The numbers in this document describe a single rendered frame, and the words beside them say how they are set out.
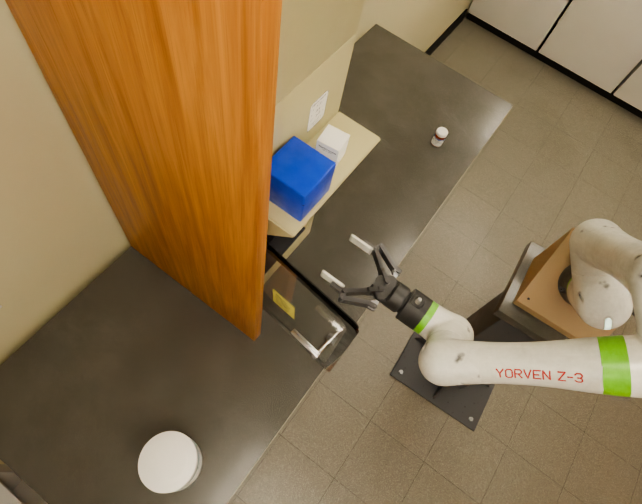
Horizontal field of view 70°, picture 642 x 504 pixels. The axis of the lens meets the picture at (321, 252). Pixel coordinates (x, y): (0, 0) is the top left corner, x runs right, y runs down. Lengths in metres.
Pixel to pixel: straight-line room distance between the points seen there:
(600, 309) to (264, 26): 1.16
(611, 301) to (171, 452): 1.15
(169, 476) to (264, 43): 0.97
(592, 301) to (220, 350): 1.02
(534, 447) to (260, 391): 1.65
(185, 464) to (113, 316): 0.50
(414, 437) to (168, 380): 1.37
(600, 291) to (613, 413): 1.60
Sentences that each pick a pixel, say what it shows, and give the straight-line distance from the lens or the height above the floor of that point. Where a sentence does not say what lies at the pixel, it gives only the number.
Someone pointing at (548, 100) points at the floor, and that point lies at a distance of 3.91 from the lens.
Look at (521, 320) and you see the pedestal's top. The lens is 1.65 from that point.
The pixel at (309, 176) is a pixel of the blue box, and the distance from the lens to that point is 0.84.
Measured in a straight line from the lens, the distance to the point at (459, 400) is 2.50.
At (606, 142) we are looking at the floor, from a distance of 3.91.
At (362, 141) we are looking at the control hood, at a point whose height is 1.51.
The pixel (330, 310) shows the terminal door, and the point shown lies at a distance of 0.97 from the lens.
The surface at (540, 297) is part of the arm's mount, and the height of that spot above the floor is 1.00.
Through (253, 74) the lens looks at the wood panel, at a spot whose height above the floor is 1.94.
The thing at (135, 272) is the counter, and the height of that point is 0.94.
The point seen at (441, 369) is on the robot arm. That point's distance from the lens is 1.07.
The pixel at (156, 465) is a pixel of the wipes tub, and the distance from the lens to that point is 1.21.
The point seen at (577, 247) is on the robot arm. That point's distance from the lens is 1.37.
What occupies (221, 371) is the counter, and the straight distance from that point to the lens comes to 1.37.
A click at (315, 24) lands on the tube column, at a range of 0.78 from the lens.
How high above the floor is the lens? 2.28
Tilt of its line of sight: 63 degrees down
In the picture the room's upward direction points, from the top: 17 degrees clockwise
